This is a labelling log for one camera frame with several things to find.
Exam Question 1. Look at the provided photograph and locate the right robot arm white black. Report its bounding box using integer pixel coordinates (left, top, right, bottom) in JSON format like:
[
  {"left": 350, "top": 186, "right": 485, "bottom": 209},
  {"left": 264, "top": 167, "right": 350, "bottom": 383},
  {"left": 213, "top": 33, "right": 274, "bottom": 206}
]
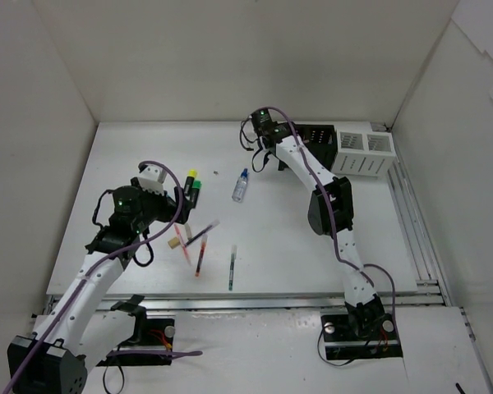
[{"left": 250, "top": 107, "right": 385, "bottom": 338}]

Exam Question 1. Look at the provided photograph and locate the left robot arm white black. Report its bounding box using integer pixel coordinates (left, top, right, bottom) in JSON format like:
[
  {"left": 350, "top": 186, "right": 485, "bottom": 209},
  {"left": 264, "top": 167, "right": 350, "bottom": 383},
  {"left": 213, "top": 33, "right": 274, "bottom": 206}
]
[{"left": 4, "top": 176, "right": 200, "bottom": 393}]

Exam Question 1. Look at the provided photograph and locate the white eraser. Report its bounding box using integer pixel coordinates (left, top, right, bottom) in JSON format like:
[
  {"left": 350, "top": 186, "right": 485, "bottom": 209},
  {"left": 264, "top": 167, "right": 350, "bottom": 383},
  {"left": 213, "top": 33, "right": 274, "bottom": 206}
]
[{"left": 183, "top": 223, "right": 192, "bottom": 240}]

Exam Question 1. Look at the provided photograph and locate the pink translucent pen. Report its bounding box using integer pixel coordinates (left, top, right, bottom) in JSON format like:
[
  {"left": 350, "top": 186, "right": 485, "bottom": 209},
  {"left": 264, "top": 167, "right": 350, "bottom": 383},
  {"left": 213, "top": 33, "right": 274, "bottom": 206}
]
[{"left": 173, "top": 223, "right": 192, "bottom": 266}]

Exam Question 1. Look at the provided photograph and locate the tan cork block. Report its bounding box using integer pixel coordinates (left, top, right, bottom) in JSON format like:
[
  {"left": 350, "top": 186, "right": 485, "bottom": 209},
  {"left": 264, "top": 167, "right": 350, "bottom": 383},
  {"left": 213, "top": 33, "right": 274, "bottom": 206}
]
[{"left": 168, "top": 237, "right": 181, "bottom": 250}]

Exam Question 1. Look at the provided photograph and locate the green cap highlighter marker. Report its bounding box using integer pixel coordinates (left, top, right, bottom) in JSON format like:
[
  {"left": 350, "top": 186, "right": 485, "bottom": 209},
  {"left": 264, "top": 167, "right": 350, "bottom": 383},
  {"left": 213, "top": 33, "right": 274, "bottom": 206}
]
[{"left": 190, "top": 180, "right": 202, "bottom": 208}]

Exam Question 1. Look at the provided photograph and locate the yellow cap highlighter marker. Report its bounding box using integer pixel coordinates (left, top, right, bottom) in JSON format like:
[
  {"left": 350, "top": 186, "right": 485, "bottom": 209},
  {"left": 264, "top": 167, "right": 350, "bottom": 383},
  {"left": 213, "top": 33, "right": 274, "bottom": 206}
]
[{"left": 183, "top": 169, "right": 197, "bottom": 196}]

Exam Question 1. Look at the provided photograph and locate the red ink pen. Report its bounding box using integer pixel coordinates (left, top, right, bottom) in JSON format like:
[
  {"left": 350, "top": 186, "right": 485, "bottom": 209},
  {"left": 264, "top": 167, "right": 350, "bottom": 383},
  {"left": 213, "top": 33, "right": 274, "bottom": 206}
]
[{"left": 195, "top": 234, "right": 208, "bottom": 277}]

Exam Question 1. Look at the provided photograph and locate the black ink pen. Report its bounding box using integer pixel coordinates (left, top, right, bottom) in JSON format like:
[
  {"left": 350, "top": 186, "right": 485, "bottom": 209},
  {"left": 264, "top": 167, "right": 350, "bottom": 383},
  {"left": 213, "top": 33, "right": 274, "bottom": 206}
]
[{"left": 186, "top": 220, "right": 219, "bottom": 247}]

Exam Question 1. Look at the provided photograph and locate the small blue cap spray bottle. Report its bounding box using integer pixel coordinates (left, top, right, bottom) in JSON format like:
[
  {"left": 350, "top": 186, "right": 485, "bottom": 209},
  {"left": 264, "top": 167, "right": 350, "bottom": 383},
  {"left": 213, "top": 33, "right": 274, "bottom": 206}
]
[{"left": 232, "top": 168, "right": 249, "bottom": 203}]

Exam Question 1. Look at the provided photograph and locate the green ink pen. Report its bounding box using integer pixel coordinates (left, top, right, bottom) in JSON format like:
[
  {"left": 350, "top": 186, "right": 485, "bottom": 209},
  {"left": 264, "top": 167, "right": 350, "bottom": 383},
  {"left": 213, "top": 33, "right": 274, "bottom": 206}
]
[{"left": 228, "top": 245, "right": 237, "bottom": 291}]

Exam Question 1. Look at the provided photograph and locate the black slotted pen holder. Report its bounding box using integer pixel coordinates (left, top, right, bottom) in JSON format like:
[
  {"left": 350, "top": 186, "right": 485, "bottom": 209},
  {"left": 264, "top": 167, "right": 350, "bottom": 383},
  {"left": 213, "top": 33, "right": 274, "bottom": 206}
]
[{"left": 276, "top": 123, "right": 338, "bottom": 172}]

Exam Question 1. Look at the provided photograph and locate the white slotted pen holder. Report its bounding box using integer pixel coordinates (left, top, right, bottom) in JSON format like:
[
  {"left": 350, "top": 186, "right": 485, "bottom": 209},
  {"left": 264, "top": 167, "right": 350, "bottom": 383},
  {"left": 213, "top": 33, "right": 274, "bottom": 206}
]
[{"left": 331, "top": 131, "right": 397, "bottom": 178}]

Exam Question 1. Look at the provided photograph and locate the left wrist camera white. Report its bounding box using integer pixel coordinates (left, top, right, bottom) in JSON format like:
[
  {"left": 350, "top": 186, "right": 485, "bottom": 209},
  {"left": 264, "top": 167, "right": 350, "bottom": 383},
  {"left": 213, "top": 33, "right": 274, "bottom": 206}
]
[{"left": 137, "top": 164, "right": 167, "bottom": 195}]

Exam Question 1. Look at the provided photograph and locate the aluminium rail front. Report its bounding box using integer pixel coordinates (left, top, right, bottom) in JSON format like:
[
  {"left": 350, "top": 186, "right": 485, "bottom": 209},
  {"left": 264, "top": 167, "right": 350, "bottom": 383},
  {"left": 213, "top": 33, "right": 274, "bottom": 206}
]
[{"left": 44, "top": 291, "right": 445, "bottom": 315}]

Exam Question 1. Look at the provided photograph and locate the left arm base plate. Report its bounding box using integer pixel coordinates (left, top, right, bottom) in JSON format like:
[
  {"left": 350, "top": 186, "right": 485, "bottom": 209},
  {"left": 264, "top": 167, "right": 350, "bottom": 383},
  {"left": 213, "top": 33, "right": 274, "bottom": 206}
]
[{"left": 97, "top": 316, "right": 175, "bottom": 367}]

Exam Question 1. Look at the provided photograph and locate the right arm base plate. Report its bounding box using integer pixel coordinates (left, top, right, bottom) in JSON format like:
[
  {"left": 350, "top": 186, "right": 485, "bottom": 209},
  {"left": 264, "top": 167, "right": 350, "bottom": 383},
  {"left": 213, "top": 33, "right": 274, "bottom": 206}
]
[{"left": 317, "top": 313, "right": 403, "bottom": 368}]

